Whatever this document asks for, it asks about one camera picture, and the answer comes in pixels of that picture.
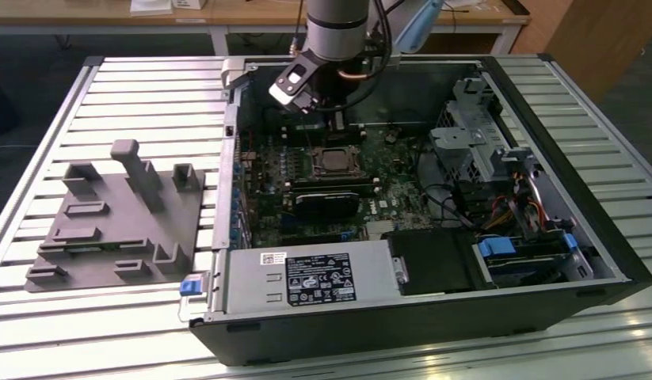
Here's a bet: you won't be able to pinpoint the silver CPU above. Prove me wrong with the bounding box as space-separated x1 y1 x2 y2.
320 151 354 172

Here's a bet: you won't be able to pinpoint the metal socket cover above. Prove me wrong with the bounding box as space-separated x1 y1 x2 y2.
311 145 363 178

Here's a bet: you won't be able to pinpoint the CPU socket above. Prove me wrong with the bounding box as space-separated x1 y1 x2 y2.
306 144 367 180

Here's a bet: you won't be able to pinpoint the grey case release latch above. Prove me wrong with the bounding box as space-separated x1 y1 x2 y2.
219 59 259 89

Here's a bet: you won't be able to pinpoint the pale blue teach pendant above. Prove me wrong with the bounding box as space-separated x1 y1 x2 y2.
391 0 447 55

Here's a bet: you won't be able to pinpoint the green motherboard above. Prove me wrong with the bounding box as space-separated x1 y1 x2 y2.
239 125 447 249

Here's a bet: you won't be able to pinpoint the black graphics card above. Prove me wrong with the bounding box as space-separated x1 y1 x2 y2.
291 191 362 219

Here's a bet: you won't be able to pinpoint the grey metal drive cage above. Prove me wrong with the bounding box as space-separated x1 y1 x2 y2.
427 77 544 185

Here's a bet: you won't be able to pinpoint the white papers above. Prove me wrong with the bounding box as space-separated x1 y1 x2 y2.
443 0 514 13

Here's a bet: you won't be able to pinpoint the small silver heatsink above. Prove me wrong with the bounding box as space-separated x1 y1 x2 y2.
366 221 399 239

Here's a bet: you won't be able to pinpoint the black plastic shroud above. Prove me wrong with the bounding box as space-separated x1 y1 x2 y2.
382 228 495 296

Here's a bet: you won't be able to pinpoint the wooden desk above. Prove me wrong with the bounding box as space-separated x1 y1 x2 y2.
0 0 530 56

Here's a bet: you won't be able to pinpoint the silver power supply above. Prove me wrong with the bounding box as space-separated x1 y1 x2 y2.
219 239 402 314

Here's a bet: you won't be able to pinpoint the hard disk in blue carrier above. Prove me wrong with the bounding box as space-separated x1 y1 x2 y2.
473 235 578 288

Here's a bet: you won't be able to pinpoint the wooden cabinet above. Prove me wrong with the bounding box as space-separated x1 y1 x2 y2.
514 0 652 102

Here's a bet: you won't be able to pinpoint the grey parts rack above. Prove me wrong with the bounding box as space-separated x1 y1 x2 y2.
24 139 208 293

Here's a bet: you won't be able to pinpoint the blue plastic case latch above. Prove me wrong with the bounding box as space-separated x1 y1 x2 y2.
179 275 205 298

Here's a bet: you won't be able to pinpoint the black PC case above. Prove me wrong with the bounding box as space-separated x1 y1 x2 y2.
189 54 652 367

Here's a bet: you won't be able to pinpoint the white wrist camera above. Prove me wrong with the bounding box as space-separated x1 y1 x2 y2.
268 59 316 114

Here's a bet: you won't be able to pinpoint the black cable bundle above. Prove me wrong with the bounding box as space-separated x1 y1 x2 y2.
417 180 490 230

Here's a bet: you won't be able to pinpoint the coloured power wire bundle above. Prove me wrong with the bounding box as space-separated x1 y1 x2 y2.
481 169 548 234

